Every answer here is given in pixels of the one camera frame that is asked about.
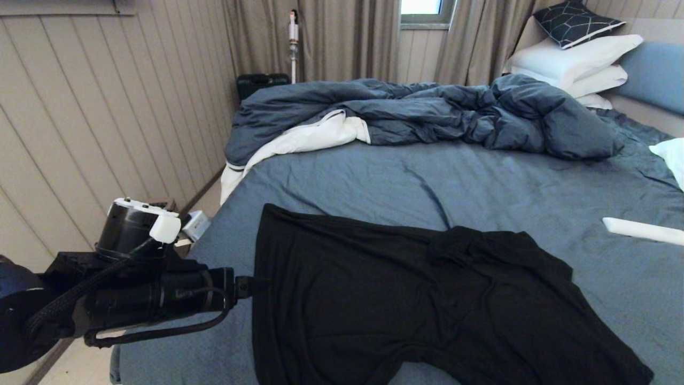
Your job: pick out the white sheet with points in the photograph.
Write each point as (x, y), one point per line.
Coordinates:
(310, 138)

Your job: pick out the beige curtain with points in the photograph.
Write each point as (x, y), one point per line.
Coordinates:
(475, 41)
(342, 41)

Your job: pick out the black hard case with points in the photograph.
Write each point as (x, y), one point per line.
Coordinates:
(256, 84)

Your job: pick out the blue headboard cushion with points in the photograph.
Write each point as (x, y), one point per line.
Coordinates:
(658, 74)

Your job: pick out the beige upholstered bed frame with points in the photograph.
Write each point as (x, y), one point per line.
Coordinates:
(653, 124)

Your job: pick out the crumpled blue duvet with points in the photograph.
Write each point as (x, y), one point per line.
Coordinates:
(427, 112)

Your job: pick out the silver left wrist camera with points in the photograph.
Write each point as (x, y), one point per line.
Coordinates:
(195, 224)

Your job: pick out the black moon print T-shirt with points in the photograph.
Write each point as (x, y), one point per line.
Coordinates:
(401, 305)

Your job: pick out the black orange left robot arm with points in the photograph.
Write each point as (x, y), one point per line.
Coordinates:
(26, 315)

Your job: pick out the white stick vacuum cleaner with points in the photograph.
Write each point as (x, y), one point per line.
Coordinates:
(293, 52)

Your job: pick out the white cloth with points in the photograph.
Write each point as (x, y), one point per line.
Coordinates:
(673, 159)

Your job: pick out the dark patterned pillow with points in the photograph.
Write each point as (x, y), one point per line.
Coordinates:
(572, 22)

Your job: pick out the grey framed window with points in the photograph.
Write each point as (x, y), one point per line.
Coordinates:
(422, 7)

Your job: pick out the blue bed sheet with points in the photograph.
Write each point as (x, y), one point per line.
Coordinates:
(401, 176)

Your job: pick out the white pillow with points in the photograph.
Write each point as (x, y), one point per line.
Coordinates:
(598, 81)
(573, 58)
(594, 101)

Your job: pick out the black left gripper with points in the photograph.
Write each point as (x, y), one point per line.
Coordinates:
(160, 294)

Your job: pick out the white flat strip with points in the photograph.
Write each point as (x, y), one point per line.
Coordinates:
(641, 231)

